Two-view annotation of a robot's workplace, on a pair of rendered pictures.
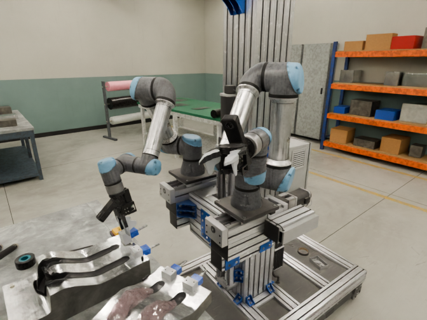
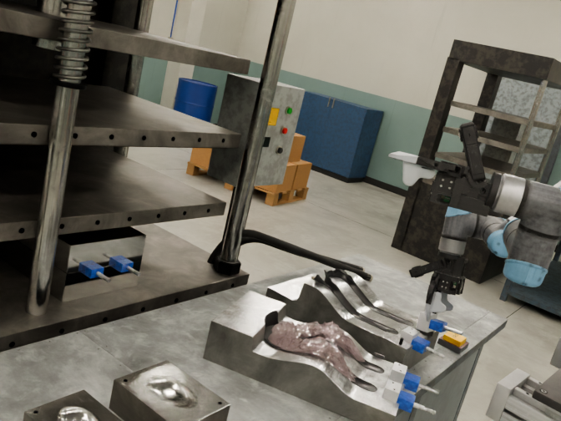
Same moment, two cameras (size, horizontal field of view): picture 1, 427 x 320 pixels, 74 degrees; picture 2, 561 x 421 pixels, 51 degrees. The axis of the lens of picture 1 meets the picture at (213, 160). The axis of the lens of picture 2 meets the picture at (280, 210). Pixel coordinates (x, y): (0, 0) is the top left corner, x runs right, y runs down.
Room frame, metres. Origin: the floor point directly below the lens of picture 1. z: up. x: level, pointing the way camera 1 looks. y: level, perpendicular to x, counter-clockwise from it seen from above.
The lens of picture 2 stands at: (0.15, -1.07, 1.59)
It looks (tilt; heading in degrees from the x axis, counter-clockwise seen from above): 15 degrees down; 73
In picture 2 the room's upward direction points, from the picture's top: 14 degrees clockwise
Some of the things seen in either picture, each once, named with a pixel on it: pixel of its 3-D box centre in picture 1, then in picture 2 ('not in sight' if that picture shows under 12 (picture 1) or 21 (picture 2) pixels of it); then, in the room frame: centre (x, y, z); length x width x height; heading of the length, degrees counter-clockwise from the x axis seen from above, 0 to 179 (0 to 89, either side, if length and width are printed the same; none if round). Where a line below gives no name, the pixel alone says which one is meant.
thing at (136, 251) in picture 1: (146, 249); (423, 346); (1.07, 0.30, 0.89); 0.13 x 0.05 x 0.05; 130
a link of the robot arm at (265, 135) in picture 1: (257, 140); (548, 207); (0.93, -0.15, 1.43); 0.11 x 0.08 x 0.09; 151
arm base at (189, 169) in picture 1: (192, 164); not in sight; (1.63, 0.13, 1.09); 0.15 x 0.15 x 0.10
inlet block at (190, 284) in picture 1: (197, 279); (409, 403); (0.92, 0.07, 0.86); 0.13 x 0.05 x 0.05; 147
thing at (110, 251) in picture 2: not in sight; (58, 236); (0.01, 0.81, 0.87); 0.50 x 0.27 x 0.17; 130
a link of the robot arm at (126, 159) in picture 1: (126, 163); (492, 230); (1.23, 0.40, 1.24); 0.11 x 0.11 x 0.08; 69
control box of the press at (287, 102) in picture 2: not in sight; (228, 256); (0.65, 1.22, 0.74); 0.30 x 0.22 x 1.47; 40
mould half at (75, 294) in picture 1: (79, 273); (351, 309); (0.94, 0.55, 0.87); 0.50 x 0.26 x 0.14; 130
